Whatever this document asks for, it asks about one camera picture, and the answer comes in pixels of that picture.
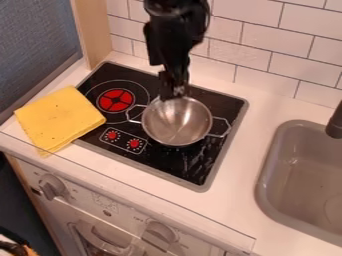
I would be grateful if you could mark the toy stove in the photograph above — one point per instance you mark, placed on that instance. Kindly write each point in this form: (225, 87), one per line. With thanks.
(164, 133)

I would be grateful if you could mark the toy sink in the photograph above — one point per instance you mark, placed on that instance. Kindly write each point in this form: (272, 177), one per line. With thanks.
(302, 180)

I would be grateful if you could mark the silver pot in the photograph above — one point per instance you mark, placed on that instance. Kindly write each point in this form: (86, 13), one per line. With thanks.
(177, 120)

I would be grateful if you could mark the tap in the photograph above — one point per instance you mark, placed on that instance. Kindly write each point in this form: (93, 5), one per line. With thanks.
(335, 124)

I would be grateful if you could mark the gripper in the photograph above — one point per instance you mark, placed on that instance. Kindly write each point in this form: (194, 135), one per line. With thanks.
(171, 50)

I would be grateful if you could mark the yellow cloth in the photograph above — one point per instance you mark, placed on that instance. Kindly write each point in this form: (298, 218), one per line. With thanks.
(58, 118)

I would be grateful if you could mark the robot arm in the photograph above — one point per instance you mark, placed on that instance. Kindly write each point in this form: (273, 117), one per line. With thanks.
(178, 11)

